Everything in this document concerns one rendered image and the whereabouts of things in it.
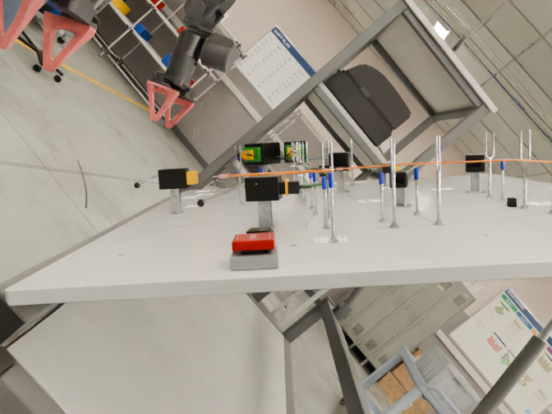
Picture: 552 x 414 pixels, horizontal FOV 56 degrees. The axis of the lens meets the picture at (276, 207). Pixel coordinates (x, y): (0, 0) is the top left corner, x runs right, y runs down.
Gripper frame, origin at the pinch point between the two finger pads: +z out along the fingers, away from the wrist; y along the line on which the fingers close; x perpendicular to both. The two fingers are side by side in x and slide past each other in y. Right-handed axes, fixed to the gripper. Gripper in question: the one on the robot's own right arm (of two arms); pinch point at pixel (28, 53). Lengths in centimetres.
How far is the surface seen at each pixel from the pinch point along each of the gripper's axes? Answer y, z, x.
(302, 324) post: 117, 46, -46
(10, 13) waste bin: 279, -43, 216
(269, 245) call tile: 0.3, 11.3, -35.8
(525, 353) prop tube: 18, 15, -74
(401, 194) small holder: 49, -3, -53
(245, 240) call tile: 0.3, 11.8, -32.9
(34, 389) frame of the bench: -1.4, 37.3, -15.7
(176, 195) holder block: 53, 14, -8
